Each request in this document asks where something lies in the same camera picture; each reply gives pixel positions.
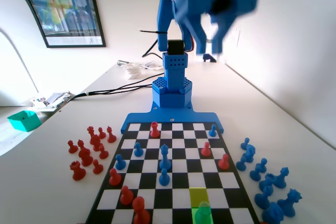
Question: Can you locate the black cable bundle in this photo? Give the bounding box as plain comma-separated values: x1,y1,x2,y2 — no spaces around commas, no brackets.
61,73,165,104

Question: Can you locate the red chess knight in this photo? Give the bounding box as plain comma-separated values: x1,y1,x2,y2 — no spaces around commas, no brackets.
89,134,103,152
78,147,93,167

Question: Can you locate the black zip tie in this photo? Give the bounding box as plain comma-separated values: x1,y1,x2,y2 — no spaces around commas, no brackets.
140,29,169,35

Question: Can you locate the teal plastic box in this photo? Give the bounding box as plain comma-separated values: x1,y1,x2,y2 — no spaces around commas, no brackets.
7,110,42,132

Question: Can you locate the white arched panel black edge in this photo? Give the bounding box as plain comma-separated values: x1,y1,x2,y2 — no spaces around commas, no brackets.
0,0,50,106

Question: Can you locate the black framed wall poster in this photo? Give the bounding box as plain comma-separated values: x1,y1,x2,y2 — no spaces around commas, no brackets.
0,0,107,49

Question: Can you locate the white stacked object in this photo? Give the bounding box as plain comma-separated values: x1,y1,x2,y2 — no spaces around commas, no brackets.
123,63,142,80

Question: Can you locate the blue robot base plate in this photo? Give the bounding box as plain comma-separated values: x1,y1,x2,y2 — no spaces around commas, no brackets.
120,100,225,134

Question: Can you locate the pile of papers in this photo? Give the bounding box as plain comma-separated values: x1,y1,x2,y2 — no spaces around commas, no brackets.
30,91,76,113

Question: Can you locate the tall blue piece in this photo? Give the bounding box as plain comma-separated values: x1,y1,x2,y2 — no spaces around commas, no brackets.
159,144,172,171

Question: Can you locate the black white chessboard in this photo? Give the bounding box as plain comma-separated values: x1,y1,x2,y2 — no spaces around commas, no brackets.
85,121,260,224

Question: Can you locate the red chess bishop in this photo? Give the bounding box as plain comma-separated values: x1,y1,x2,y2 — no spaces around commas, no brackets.
106,126,117,143

